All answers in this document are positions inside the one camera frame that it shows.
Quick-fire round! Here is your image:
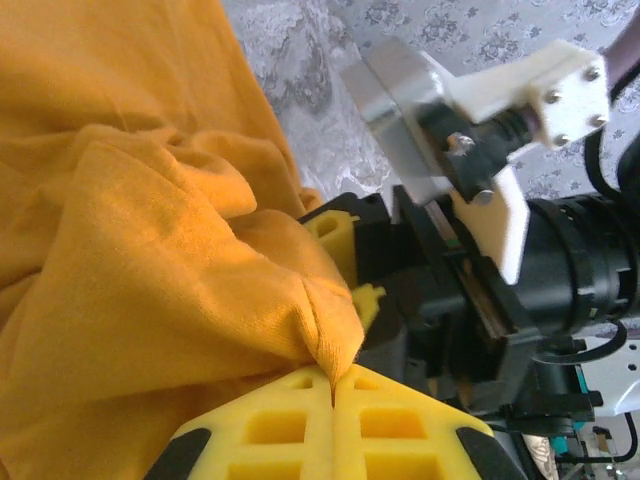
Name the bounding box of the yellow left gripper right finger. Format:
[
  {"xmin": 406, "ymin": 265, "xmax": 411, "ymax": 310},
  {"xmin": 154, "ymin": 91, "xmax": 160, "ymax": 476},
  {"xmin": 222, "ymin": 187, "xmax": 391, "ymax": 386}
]
[{"xmin": 333, "ymin": 363, "xmax": 521, "ymax": 480}]

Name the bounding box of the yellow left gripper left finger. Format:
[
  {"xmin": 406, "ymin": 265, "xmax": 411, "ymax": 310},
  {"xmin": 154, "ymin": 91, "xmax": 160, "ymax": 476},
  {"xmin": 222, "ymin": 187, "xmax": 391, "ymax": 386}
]
[{"xmin": 144, "ymin": 363, "xmax": 336, "ymax": 480}]

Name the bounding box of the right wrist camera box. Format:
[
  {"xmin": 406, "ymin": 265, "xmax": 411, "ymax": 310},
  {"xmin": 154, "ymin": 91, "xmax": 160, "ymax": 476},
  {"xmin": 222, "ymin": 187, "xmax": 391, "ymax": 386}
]
[{"xmin": 339, "ymin": 37, "xmax": 614, "ymax": 286}]

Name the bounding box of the orange printed t-shirt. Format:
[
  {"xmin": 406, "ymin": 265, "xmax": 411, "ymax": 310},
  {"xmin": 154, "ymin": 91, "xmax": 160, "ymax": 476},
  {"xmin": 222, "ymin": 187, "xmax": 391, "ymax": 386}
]
[{"xmin": 0, "ymin": 0, "xmax": 366, "ymax": 480}]

